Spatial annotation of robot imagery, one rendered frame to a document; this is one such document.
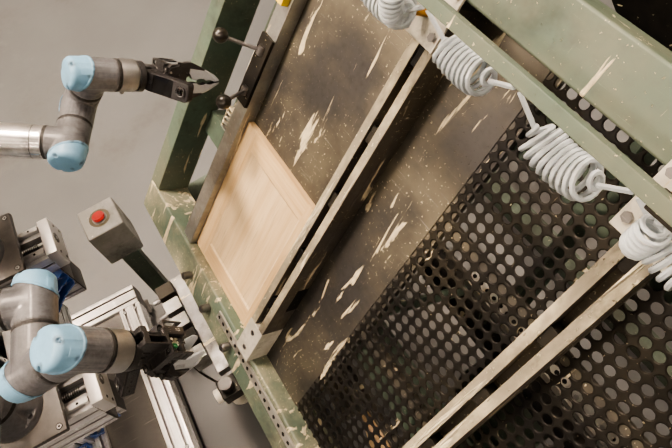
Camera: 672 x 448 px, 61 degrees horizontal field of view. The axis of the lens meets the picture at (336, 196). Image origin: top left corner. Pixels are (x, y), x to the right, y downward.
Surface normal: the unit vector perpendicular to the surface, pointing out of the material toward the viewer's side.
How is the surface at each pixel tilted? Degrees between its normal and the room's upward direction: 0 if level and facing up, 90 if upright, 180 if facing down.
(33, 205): 0
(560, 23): 54
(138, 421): 0
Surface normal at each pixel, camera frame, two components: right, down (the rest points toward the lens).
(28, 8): -0.09, -0.52
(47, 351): -0.48, -0.26
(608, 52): -0.73, 0.10
